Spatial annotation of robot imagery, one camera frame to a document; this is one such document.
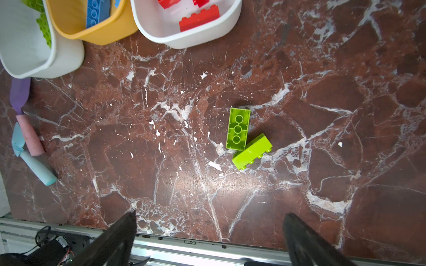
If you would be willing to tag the left white container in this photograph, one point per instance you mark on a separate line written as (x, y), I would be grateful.
(24, 52)

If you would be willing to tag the red lego brick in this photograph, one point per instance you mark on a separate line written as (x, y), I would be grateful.
(165, 4)
(200, 3)
(198, 19)

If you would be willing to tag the right white container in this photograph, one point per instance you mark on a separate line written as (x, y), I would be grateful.
(162, 26)

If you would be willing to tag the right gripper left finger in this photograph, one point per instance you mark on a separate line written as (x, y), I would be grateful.
(113, 247)

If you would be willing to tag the white container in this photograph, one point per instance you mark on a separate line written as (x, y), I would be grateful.
(24, 52)
(162, 26)

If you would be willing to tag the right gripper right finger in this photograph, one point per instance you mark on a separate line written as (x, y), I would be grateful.
(307, 248)

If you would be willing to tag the blue lego brick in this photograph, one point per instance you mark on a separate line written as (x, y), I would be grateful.
(97, 11)

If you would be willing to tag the yellow container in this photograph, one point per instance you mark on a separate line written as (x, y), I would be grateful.
(69, 19)

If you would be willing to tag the purple pink spatula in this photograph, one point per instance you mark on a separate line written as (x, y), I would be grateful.
(20, 92)

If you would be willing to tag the small green lego brick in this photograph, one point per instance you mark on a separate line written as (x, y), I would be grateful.
(34, 4)

